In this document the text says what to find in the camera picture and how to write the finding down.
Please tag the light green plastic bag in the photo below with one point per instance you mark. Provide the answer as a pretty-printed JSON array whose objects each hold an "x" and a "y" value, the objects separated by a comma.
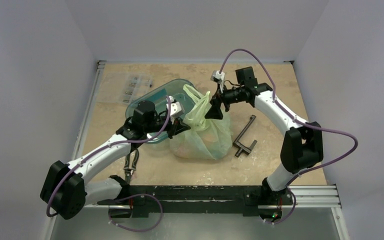
[{"x": 207, "y": 139}]

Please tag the clear plastic organizer box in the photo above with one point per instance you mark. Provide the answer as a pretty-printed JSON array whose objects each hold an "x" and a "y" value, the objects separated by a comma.
[{"x": 123, "y": 87}]

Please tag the aluminium frame rail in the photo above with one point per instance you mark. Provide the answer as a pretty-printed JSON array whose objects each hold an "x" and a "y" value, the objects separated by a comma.
[{"x": 64, "y": 191}]

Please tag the black handled pliers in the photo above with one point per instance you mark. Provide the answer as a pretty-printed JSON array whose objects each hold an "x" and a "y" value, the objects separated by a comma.
[{"x": 130, "y": 165}]

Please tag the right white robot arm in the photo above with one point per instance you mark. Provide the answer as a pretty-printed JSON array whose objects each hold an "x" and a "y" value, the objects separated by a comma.
[{"x": 302, "y": 145}]

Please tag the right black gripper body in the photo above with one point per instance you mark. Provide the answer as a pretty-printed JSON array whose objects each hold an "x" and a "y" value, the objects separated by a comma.
[{"x": 220, "y": 99}]

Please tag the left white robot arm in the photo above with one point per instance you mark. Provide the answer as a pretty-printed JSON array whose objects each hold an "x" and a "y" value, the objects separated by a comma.
[{"x": 130, "y": 136}]

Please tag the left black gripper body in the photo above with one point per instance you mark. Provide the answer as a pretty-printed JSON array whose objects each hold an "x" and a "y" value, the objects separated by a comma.
[{"x": 156, "y": 126}]

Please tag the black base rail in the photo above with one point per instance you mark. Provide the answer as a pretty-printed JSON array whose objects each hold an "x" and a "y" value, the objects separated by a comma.
[{"x": 138, "y": 201}]

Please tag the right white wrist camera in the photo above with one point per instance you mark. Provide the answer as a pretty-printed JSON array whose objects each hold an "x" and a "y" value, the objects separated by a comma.
[{"x": 219, "y": 78}]

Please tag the teal plastic bin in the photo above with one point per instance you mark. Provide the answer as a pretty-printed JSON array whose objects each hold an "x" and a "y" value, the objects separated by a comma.
[{"x": 158, "y": 95}]

